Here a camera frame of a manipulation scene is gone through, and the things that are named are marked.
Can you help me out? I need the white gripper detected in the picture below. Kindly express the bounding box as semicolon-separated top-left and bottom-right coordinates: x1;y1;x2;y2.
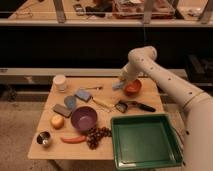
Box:
119;65;138;85

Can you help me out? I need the light blue towel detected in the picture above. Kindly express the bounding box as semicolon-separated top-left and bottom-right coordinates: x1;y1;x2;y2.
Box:
112;81;125;91

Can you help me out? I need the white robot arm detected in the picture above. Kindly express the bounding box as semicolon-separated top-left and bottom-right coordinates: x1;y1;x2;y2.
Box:
121;46;213;171

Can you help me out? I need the cluttered background tray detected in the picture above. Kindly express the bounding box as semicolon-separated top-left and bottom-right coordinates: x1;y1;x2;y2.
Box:
112;0;175;18

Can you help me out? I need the green plastic tray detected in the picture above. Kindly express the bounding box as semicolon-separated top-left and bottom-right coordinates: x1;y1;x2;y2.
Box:
111;114;182;171

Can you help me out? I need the orange bowl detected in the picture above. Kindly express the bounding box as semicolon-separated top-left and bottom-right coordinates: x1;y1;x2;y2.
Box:
123;79;142;96

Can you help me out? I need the small metal spoon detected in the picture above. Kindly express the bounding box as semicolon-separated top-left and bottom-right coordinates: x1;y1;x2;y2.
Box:
85;86;103;90

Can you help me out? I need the blue sponge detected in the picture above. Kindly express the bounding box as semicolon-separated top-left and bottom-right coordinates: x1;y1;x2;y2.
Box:
75;89;91;102

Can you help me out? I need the purple bowl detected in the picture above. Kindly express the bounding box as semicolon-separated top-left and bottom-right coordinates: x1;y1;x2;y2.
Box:
71;106;98;132

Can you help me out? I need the blue-grey flat lid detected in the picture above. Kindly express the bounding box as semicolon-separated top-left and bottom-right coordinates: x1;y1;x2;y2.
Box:
64;96;76;110

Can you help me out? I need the white cup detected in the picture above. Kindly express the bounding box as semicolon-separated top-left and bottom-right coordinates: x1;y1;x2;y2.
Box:
53;75;67;92

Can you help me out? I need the bunch of dark grapes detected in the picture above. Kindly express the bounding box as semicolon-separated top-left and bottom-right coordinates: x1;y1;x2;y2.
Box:
86;127;112;150

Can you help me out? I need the dark rectangular block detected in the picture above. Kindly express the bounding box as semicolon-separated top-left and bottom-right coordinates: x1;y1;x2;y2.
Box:
53;104;71;118

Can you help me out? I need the yellow apple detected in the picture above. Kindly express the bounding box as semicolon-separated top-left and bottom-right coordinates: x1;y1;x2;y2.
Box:
50;115;64;129

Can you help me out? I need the orange carrot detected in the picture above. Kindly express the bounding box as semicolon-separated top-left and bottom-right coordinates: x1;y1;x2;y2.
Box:
60;136;86;144

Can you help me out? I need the small metal cup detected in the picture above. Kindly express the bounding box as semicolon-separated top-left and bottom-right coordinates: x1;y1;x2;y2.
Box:
36;131;52;147

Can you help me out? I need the wooden-handled brush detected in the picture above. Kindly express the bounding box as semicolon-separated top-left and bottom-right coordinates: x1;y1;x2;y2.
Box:
92;97;114;113

